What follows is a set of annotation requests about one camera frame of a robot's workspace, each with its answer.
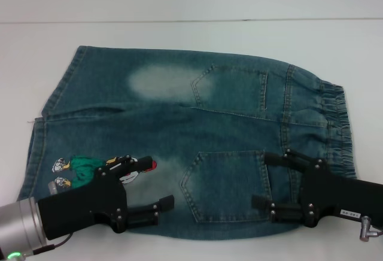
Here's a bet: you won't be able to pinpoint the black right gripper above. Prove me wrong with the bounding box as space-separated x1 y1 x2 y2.
251 150 383 229

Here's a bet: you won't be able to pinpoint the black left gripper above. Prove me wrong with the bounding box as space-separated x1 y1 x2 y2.
37 154 175 241

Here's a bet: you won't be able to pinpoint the blue denim shorts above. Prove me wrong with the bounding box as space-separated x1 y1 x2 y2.
16 44 361 241

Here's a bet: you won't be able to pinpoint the right gripper metal connector plug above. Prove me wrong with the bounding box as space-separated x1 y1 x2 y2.
358 216 373 241

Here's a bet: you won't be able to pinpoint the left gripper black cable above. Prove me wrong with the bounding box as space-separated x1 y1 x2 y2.
29 233 73 256

